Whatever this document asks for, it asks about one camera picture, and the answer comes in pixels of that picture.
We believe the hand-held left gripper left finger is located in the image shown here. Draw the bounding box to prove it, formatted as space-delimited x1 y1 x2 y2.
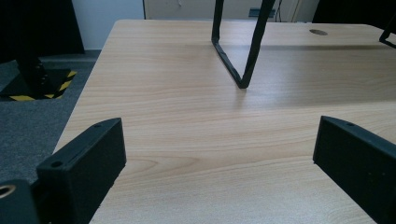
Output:
35 117 127 224

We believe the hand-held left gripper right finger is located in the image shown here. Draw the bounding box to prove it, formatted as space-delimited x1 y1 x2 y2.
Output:
312 115 396 224

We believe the black stand base with hazard stripes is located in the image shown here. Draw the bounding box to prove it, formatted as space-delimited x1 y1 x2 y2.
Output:
0 57 78 102

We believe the black metal stand frame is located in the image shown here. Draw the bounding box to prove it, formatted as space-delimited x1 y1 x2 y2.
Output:
378 15 396 49
211 0 276 90

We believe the dark wall socket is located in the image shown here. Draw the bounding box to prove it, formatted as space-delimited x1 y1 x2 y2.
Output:
247 7 276 19

